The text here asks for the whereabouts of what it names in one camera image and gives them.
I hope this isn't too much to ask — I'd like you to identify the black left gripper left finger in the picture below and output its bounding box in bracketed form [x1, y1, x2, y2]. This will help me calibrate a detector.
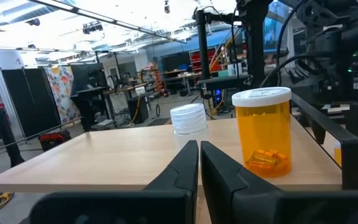
[19, 139, 200, 224]

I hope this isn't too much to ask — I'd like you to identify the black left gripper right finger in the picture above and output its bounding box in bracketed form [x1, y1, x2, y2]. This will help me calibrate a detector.
[200, 140, 358, 224]

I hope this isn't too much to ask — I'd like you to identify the large amber pill bottle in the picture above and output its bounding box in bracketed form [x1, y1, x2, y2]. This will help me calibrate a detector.
[333, 141, 343, 167]
[231, 86, 293, 179]

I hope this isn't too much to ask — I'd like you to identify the clear plastic pill bottle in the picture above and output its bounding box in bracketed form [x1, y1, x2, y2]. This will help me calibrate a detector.
[170, 103, 209, 153]

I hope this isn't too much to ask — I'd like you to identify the blue monitor screen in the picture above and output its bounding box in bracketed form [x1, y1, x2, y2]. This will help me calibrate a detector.
[263, 15, 288, 52]

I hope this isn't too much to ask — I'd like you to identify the thick black monitor stand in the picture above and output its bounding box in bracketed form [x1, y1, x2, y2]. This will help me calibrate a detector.
[236, 0, 272, 90]

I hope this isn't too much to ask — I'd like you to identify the black desk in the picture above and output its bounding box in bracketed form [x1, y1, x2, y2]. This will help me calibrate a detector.
[197, 74, 250, 91]

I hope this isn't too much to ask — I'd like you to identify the red storage rack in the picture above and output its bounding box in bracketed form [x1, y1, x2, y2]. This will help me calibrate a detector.
[190, 49, 218, 73]

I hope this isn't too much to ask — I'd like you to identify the red black tool case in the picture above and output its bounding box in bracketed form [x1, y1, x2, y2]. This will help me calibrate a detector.
[38, 129, 72, 152]

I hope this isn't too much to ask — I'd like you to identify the black television on stand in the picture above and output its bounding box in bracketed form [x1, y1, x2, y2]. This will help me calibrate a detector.
[70, 63, 108, 93]

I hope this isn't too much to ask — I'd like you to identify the floral fabric panel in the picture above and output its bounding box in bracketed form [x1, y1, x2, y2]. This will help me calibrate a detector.
[44, 65, 82, 124]

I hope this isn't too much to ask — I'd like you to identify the black partition panel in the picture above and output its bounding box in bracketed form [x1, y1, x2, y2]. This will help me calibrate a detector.
[1, 67, 62, 138]

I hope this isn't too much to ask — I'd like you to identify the black ceiling track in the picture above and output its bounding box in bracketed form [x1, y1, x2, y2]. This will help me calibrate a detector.
[26, 0, 188, 44]

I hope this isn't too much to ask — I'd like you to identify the black table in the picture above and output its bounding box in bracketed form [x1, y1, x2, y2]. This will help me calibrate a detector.
[0, 107, 25, 167]

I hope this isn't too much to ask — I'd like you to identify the wooden shelf black metal frame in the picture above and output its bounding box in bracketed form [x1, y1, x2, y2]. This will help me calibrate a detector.
[0, 92, 358, 224]

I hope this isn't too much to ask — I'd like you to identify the black cable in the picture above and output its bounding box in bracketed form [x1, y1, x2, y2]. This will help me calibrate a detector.
[259, 6, 326, 88]

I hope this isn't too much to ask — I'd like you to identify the thin black stand post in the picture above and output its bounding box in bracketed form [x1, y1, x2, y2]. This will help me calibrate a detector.
[193, 8, 239, 80]

